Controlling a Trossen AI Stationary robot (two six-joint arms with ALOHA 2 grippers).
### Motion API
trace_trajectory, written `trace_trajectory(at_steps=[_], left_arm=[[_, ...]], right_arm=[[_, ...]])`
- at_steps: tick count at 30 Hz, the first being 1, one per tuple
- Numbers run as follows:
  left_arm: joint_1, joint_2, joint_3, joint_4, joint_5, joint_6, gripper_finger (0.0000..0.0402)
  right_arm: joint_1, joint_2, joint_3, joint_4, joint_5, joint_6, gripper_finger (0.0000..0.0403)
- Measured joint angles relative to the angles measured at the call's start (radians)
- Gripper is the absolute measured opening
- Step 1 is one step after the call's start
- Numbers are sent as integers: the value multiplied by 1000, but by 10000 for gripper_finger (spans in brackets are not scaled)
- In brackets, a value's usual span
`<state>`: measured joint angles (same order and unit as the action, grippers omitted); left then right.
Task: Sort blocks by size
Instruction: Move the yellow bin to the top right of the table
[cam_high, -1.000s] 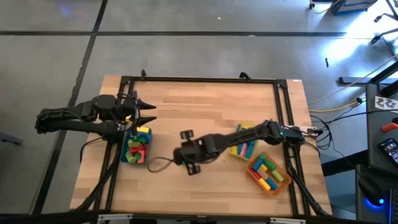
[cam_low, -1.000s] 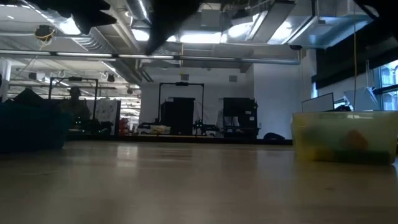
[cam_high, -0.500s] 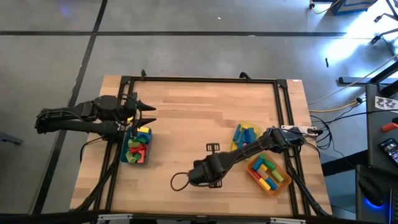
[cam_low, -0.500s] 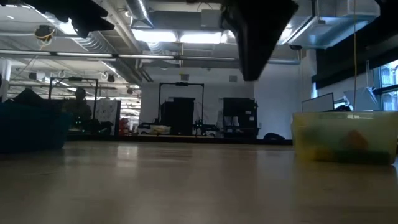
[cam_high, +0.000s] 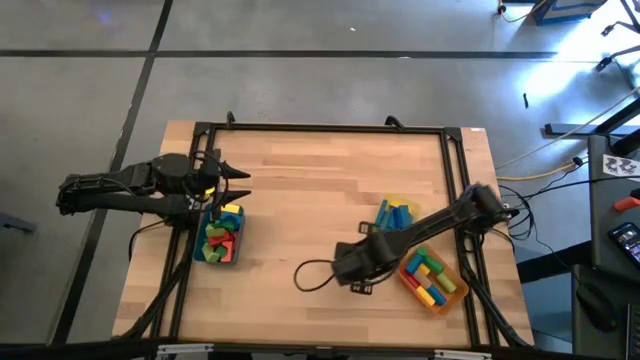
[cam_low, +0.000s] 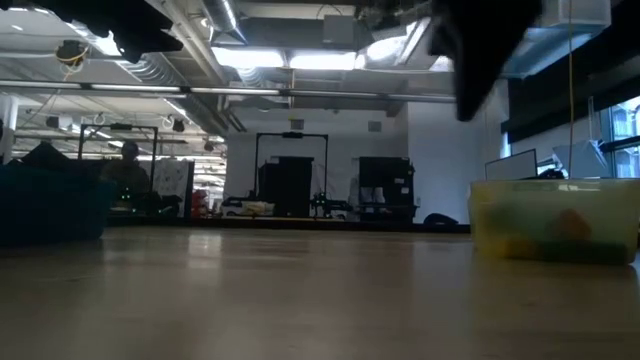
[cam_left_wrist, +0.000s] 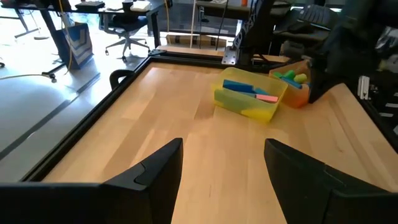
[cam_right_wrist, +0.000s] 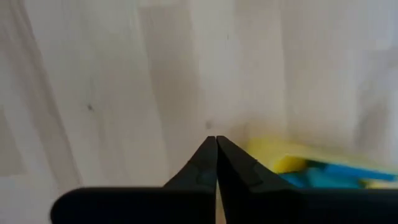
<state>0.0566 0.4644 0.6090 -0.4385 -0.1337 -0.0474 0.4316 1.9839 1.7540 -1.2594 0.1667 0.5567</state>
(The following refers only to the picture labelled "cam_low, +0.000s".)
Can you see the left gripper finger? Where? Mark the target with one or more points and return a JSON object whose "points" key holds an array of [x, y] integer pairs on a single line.
{"points": [[145, 42]]}

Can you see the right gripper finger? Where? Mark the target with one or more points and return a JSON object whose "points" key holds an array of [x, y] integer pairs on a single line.
{"points": [[475, 85]]}

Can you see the yellow plastic bin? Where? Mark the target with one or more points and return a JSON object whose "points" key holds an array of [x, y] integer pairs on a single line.
{"points": [[500, 200]]}

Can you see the small yellow wooden block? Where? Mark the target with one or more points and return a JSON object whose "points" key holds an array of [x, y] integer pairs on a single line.
{"points": [[517, 247]]}

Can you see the long green wooden block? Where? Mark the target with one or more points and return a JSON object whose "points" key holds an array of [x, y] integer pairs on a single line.
{"points": [[585, 252]]}

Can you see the whiteboard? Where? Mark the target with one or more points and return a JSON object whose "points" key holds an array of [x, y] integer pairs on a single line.
{"points": [[510, 167]]}

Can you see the bright ceiling light panel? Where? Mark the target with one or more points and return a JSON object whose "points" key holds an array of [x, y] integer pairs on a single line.
{"points": [[322, 61], [250, 57]]}

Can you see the black cabinet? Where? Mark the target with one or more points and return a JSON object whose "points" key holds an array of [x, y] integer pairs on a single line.
{"points": [[387, 175]]}

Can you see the person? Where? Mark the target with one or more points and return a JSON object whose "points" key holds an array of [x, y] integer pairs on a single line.
{"points": [[127, 175]]}

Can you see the black bag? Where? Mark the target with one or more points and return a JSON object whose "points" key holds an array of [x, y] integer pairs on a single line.
{"points": [[440, 219]]}

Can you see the white printed cloth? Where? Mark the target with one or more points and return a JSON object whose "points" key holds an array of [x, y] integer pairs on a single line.
{"points": [[172, 180]]}

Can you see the long ceiling pipe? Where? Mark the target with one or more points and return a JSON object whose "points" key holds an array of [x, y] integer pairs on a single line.
{"points": [[300, 93]]}

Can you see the window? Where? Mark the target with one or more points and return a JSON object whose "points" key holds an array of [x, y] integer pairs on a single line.
{"points": [[625, 150]]}

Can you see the red background object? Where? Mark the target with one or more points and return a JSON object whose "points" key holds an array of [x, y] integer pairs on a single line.
{"points": [[200, 202]]}

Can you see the black background machine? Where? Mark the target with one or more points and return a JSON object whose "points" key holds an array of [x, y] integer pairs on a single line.
{"points": [[327, 205]]}

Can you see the blue plastic bin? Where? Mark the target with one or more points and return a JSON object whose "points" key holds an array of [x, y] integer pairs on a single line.
{"points": [[50, 210]]}

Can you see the black backdrop panel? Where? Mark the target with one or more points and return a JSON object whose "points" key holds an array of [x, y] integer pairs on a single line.
{"points": [[285, 185]]}

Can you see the round metal air duct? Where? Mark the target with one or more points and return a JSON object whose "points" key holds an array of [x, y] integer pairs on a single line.
{"points": [[222, 20]]}

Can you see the silver ventilation duct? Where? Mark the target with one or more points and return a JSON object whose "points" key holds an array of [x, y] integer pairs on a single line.
{"points": [[560, 45]]}

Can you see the black aluminium table frame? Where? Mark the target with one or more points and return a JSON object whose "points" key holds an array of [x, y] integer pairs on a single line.
{"points": [[300, 225]]}

